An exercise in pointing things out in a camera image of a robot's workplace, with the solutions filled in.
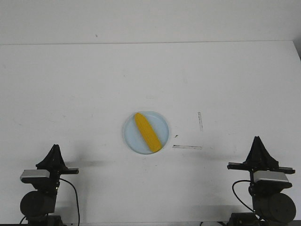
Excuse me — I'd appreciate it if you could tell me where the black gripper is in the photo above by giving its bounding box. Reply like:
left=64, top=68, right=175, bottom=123
left=227, top=136, right=295, bottom=195
left=36, top=144, right=79, bottom=188

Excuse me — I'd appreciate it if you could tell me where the yellow corn cob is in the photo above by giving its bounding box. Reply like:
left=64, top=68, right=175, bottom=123
left=134, top=113, right=162, bottom=153

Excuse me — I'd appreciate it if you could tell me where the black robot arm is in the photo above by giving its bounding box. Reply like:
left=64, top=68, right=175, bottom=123
left=20, top=144, right=80, bottom=226
left=227, top=136, right=296, bottom=226

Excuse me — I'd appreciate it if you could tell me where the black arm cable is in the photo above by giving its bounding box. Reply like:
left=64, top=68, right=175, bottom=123
left=18, top=178, right=80, bottom=225
left=232, top=180, right=265, bottom=221

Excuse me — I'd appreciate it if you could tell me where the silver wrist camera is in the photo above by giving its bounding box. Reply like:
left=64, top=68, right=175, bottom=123
left=253, top=170, right=292, bottom=188
left=20, top=169, right=50, bottom=183

